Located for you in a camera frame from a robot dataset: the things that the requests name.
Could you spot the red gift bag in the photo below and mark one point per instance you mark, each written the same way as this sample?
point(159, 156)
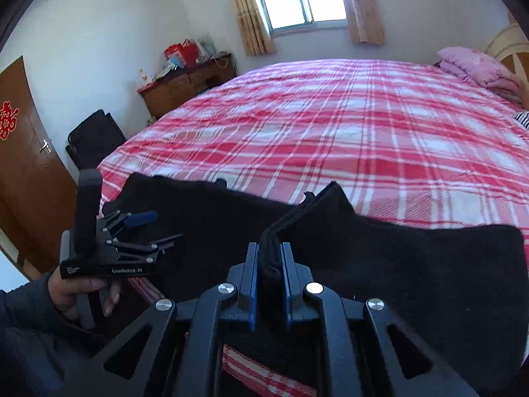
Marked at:
point(188, 53)

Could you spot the white printed gift bag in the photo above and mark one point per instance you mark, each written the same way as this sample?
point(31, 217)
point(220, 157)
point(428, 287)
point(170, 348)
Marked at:
point(146, 77)

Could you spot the blue and white box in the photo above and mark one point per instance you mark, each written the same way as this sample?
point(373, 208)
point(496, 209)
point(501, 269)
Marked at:
point(175, 62)

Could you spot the black folding chair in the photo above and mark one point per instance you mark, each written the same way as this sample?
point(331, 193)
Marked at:
point(95, 136)

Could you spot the pink folded blanket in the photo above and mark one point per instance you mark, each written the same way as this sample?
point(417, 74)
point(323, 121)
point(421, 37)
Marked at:
point(479, 68)

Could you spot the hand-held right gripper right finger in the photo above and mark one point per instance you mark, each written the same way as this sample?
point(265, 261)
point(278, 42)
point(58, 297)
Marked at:
point(288, 285)

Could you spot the bed with red plaid sheet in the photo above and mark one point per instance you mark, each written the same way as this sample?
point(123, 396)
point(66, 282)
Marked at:
point(330, 132)

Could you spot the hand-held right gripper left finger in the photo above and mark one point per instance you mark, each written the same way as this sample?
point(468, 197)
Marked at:
point(252, 285)

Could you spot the cream and wood headboard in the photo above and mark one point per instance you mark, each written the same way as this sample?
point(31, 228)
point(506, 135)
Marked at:
point(510, 45)

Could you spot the red paper door decoration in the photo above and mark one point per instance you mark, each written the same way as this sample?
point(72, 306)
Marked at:
point(6, 120)

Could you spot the beige floral curtain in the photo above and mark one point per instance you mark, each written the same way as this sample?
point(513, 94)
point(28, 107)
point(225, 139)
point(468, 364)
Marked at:
point(250, 12)
point(363, 8)

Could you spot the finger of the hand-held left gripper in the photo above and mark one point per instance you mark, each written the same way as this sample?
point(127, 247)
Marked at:
point(153, 246)
point(136, 219)

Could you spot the person's left hand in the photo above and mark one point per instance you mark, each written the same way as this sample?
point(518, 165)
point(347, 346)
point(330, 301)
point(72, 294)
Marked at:
point(74, 293)

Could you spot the person's left forearm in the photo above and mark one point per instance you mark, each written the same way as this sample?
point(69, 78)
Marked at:
point(33, 339)

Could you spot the brown wooden door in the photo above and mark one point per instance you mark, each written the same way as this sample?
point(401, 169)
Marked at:
point(29, 198)

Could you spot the striped pillow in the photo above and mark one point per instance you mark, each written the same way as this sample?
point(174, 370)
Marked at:
point(524, 119)

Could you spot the wooden desk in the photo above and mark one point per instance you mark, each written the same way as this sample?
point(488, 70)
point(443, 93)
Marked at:
point(182, 87)

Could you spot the black pants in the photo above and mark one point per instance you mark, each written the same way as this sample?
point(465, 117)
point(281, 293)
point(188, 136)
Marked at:
point(413, 277)

